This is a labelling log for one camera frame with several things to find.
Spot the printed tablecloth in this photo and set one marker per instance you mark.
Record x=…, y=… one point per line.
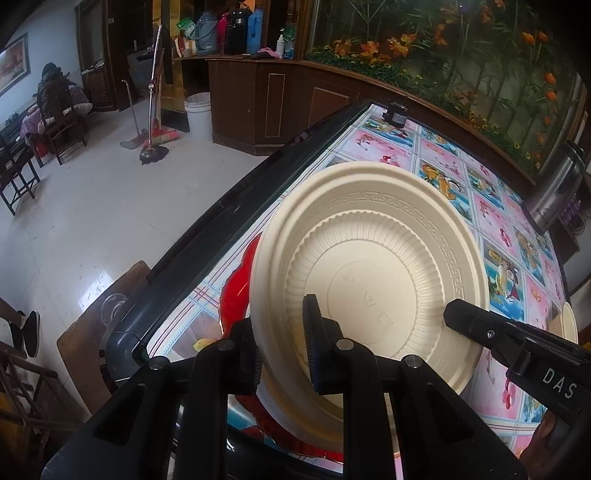
x=498, y=221

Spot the pink thermos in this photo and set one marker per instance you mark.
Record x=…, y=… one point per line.
x=222, y=30

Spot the wooden chair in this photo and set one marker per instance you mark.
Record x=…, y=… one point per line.
x=27, y=397

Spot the red plate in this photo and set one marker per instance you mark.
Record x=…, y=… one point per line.
x=235, y=295

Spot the blue thermos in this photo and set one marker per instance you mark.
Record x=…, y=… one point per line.
x=255, y=32

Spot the white bucket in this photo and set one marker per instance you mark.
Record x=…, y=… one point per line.
x=198, y=115

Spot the steel thermos pot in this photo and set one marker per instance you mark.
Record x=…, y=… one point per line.
x=554, y=184

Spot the dark table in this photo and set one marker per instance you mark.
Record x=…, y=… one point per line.
x=194, y=249

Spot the white bottle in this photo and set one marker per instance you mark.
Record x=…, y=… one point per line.
x=280, y=46

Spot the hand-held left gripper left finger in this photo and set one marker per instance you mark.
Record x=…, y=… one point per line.
x=244, y=364

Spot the broom with red bristles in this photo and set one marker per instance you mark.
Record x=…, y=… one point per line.
x=164, y=137

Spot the dark chair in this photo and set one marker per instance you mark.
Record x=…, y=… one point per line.
x=64, y=134
x=18, y=170

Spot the small black object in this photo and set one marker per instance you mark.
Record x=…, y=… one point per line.
x=397, y=114

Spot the light blue jug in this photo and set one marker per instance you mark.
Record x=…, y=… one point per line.
x=205, y=34

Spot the wooden stool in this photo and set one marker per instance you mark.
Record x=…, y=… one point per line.
x=92, y=332

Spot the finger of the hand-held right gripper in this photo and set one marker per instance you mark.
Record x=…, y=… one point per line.
x=531, y=364

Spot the green packet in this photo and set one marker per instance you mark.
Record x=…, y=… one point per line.
x=185, y=26

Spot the dark mop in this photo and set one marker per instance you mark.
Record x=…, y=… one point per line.
x=152, y=158

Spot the clear glass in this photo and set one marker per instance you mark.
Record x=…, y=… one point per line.
x=113, y=307

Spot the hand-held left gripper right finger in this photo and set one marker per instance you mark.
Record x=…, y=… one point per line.
x=316, y=350

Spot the glass tank with artificial flowers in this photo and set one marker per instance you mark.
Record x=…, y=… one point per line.
x=438, y=55

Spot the person's right hand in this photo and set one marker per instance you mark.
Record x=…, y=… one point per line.
x=547, y=429

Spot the cream plastic bowl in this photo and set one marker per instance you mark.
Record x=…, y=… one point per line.
x=565, y=323

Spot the cream plastic plate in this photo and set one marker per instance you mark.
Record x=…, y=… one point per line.
x=369, y=240

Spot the wooden cabinet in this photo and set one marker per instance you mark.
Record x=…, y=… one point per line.
x=258, y=101

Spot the black thermos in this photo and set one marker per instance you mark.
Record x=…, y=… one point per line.
x=238, y=30

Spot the black shoe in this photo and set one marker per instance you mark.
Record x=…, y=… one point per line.
x=17, y=330
x=32, y=334

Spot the pink cloth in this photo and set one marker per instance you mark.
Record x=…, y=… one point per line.
x=270, y=51

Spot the green bottle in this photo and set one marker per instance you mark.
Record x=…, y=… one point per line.
x=289, y=44

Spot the framed wall picture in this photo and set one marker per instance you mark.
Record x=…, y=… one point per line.
x=14, y=64

